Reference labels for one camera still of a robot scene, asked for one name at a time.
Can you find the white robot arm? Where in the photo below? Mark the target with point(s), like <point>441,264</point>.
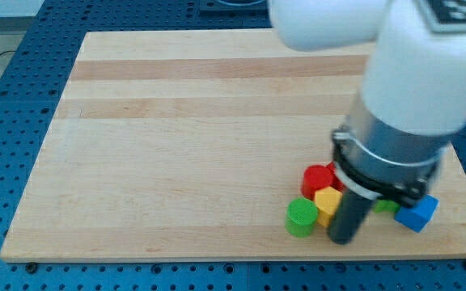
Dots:
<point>410,105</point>

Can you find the green block behind rod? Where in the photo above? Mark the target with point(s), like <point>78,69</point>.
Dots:
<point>386,206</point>

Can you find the black white fiducial tag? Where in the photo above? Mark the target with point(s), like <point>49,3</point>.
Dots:
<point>444,16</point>

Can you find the wooden board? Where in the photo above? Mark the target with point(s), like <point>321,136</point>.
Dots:
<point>182,146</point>

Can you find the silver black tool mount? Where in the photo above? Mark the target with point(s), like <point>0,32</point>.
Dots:
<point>378,161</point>

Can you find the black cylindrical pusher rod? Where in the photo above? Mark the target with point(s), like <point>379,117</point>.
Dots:
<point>349,216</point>

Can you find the red block behind rod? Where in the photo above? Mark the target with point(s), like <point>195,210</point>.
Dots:
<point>336,183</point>

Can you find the green cylinder block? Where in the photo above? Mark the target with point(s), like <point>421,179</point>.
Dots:
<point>301,216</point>

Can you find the blue cube block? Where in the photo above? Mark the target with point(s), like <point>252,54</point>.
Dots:
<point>418,217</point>

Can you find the yellow hexagon block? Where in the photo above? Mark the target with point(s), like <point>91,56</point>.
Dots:
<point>327,201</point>

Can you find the red cylinder block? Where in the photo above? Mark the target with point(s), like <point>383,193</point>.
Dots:
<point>315,177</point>

